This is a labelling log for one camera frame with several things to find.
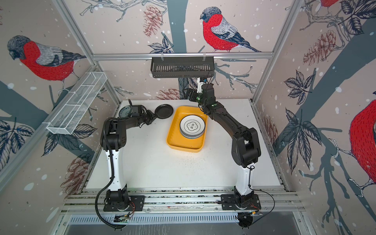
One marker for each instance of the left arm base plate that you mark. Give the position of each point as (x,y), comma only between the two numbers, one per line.
(136,202)

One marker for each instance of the yellow plastic bin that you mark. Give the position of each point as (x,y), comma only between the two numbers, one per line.
(175,140)

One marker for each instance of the white flower plate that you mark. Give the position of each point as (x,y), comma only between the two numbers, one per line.
(191,137)
(192,125)

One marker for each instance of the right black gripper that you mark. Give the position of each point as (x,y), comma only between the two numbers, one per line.
(191,90)

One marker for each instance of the aluminium mounting rail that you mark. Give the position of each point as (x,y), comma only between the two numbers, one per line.
(186,201)

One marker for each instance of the small black plate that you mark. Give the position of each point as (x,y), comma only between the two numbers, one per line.
(164,111)

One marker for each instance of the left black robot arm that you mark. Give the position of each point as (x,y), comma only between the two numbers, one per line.
(113,138)

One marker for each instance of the small green patterned plate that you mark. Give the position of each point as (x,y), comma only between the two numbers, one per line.
(125,112)

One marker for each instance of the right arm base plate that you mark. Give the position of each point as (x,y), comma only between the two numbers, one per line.
(227,202)

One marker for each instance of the white mesh wall shelf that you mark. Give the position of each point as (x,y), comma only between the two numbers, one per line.
(79,101)

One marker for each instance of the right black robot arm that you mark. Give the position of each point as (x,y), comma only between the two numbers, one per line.
(245,148)

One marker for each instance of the black hanging wire basket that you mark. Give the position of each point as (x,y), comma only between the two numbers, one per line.
(182,67)

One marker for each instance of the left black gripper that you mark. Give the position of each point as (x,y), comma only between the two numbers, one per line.
(152,117)

